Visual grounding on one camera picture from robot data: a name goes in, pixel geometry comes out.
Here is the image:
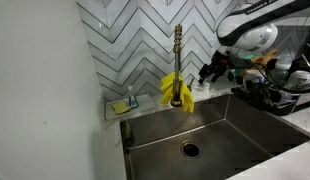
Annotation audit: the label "yellow rubber glove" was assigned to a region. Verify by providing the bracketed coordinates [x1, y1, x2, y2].
[159, 71, 196, 114]

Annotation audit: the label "yellow sponge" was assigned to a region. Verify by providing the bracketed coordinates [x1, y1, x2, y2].
[110, 100, 132, 116]

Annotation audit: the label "black dish rack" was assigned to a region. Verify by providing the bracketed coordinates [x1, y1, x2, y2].
[230, 42, 310, 117]

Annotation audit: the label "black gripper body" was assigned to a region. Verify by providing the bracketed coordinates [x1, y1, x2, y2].
[208, 49, 255, 78]

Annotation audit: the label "metal sink sponge holder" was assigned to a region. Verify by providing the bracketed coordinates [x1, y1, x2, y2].
[122, 119, 136, 150]

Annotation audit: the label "wooden utensils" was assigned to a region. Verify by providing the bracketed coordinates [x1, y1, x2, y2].
[249, 48, 280, 71]

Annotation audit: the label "small clear countertop cap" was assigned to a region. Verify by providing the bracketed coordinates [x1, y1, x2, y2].
[201, 81, 211, 95]

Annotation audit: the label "stainless steel sink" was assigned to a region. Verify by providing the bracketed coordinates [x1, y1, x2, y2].
[119, 94, 310, 180]

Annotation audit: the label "white lidded cup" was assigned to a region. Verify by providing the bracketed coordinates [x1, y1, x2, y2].
[287, 69, 310, 91]

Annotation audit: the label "gold tap spout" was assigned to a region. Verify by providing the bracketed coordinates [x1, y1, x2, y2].
[170, 23, 185, 108]

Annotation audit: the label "gold tap handle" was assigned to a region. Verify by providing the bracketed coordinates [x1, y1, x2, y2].
[186, 77, 196, 93]

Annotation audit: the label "blue dish scrubber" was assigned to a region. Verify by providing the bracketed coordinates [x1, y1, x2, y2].
[128, 95, 140, 110]

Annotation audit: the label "white sponge tray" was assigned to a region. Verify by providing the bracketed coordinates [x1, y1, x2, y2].
[105, 93, 157, 121]

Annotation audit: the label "round sink drain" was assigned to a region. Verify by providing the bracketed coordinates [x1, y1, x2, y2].
[180, 141, 203, 160]

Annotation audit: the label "clear baby bottle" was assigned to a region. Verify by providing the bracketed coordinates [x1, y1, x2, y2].
[273, 54, 295, 86]

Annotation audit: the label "green item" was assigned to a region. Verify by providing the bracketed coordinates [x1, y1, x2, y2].
[244, 53, 259, 62]

